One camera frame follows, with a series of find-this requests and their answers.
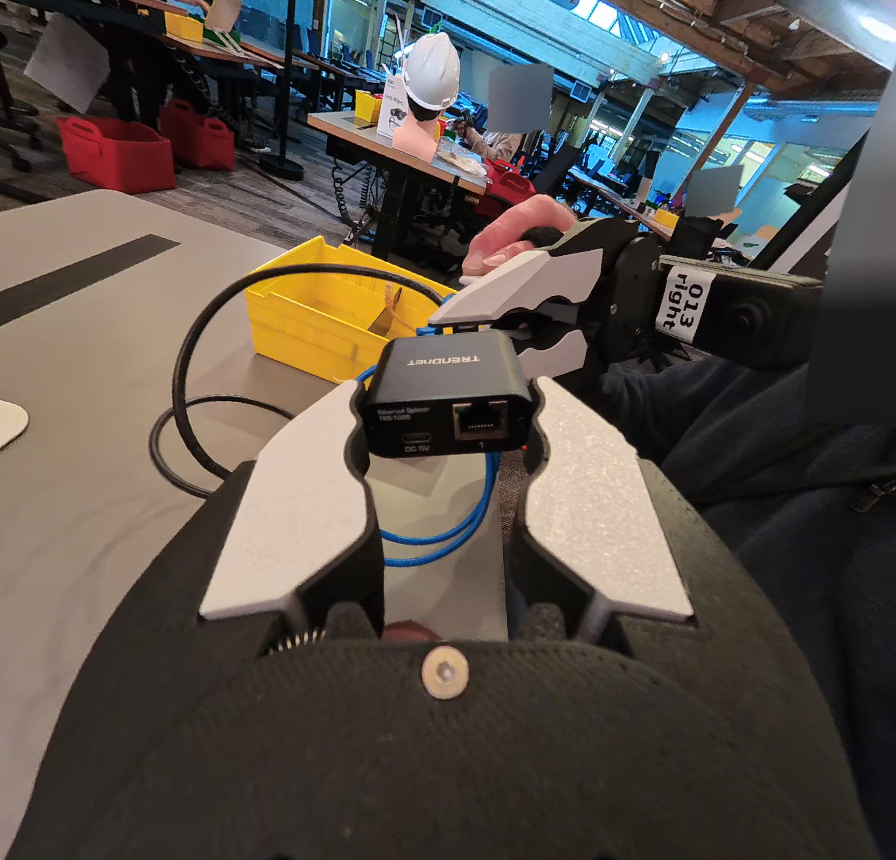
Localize person's right hand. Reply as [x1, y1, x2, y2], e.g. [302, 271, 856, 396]
[462, 194, 579, 277]

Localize yellow ethernet cable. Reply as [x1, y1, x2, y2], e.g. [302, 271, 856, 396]
[384, 282, 424, 332]

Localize black ethernet splitter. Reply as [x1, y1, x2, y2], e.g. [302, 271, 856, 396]
[357, 333, 540, 458]

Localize pink mannequin head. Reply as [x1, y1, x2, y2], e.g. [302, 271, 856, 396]
[391, 97, 443, 155]

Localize blue ethernet cable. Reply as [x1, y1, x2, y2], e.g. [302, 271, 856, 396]
[353, 322, 504, 568]

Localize wooden top desk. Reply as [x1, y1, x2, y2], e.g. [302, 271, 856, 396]
[308, 110, 489, 196]

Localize red fabric bin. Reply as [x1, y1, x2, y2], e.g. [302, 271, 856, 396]
[56, 117, 177, 195]
[160, 98, 237, 172]

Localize dark tape strip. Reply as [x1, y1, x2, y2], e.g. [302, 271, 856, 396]
[0, 233, 181, 327]

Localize white hard hat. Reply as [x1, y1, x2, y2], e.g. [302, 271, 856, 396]
[402, 33, 462, 112]

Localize person's dark jacket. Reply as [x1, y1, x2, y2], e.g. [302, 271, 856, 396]
[654, 356, 896, 770]

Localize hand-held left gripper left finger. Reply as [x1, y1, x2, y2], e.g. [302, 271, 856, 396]
[198, 380, 386, 623]

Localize black pole stand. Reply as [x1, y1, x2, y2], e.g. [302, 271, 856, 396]
[259, 0, 307, 182]

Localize red fabric bag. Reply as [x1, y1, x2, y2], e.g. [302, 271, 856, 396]
[483, 159, 536, 220]

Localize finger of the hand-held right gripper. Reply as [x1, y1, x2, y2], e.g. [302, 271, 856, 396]
[427, 246, 604, 332]
[500, 314, 590, 383]

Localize person's right forearm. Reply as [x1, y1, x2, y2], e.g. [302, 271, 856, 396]
[595, 353, 820, 469]

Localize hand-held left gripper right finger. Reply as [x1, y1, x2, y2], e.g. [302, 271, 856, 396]
[510, 377, 695, 640]

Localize black cable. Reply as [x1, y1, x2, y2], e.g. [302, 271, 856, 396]
[149, 264, 456, 500]

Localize white paper sheet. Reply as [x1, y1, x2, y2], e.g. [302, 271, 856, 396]
[24, 13, 112, 113]

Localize white product box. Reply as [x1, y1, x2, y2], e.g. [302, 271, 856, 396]
[377, 69, 415, 140]

